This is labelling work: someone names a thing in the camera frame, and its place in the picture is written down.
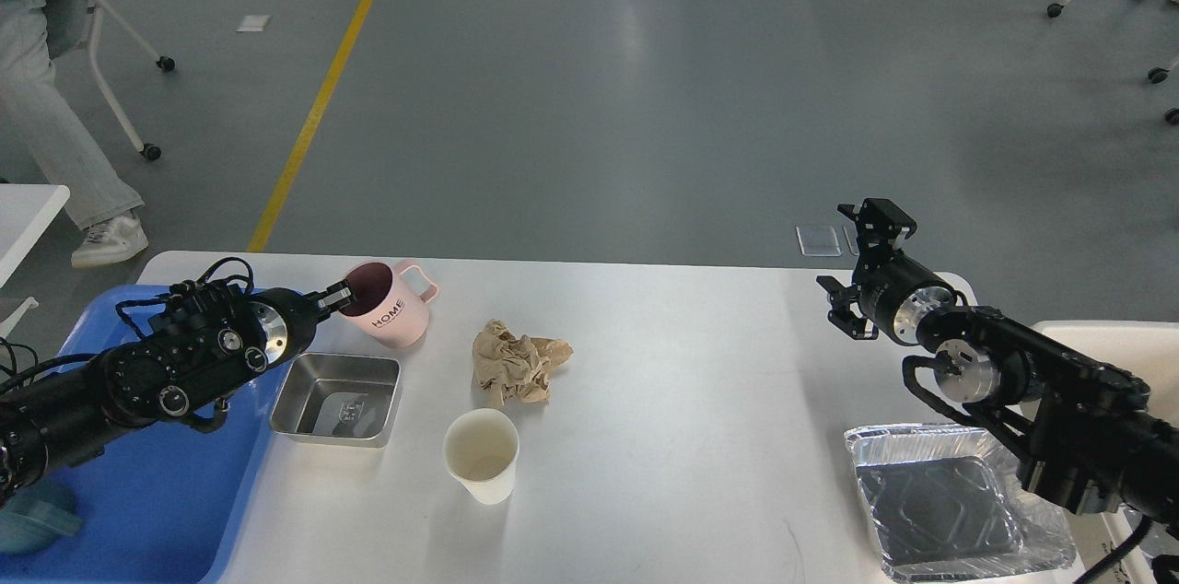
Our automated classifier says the crumpled brown paper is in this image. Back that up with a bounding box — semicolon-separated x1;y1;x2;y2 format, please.
472;320;574;409

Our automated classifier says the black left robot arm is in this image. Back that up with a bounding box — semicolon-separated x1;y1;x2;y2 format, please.
1;263;356;501

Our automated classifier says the pink ribbed mug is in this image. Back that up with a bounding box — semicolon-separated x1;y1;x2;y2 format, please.
341;258;439;350

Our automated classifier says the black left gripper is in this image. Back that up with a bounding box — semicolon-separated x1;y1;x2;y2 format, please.
246;283;355;373

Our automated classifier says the grey office chair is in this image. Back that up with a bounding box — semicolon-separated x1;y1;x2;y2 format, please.
46;0;177;163

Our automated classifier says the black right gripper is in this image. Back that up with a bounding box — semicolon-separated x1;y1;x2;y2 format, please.
816;198;957;345

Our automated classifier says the aluminium foil tray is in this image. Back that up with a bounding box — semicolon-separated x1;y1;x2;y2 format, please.
844;422;1078;583

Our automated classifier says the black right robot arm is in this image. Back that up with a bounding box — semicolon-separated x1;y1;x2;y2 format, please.
817;198;1178;583

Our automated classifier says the stainless steel square dish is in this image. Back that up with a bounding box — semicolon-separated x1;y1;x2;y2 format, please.
269;352;402;450

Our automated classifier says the white paper scrap on floor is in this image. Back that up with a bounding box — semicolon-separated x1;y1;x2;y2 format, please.
236;14;271;33

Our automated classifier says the white waste bin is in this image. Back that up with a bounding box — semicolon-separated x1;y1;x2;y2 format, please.
1033;321;1178;583

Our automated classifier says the white paper cup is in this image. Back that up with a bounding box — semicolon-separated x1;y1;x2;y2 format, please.
443;408;519;506

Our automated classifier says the black caster wheel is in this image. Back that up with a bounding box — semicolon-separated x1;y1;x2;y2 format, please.
1147;58;1179;126

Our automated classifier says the white side table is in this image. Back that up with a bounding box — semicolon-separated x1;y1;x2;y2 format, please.
1;182;71;286

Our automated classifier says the clear floor plate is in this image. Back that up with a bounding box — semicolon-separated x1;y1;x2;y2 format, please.
795;227;843;258
842;227;859;256

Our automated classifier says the clear floor plate left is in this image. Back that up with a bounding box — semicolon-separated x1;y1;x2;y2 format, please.
795;227;843;258

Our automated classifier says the blue plastic tray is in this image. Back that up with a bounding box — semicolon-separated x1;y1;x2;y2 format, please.
4;286;276;583

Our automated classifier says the clear floor plate right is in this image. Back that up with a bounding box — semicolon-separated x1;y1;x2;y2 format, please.
842;227;859;256

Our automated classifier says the teal mug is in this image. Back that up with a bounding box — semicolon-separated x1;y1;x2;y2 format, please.
1;479;85;555

